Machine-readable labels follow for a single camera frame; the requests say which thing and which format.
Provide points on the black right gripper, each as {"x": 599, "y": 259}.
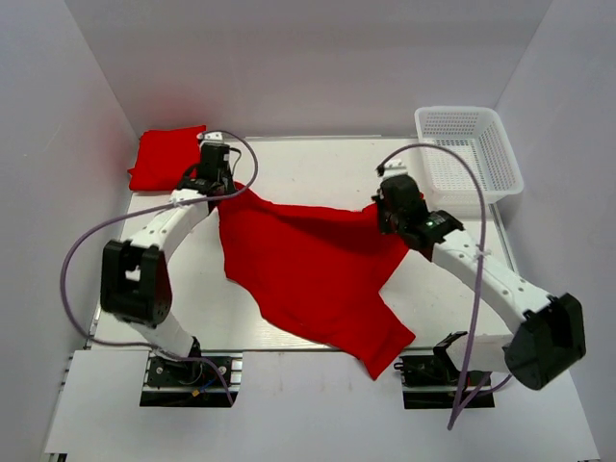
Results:
{"x": 385, "y": 225}

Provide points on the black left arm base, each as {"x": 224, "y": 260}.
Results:
{"x": 171, "y": 384}

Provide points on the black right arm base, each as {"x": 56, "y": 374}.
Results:
{"x": 427, "y": 384}

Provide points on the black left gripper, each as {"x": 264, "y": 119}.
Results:
{"x": 230, "y": 187}

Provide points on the folded red t shirt stack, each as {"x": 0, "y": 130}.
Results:
{"x": 163, "y": 157}

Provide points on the white plastic basket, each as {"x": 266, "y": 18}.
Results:
{"x": 476, "y": 135}

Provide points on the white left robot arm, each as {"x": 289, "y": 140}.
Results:
{"x": 135, "y": 285}

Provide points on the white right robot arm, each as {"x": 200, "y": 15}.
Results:
{"x": 545, "y": 332}

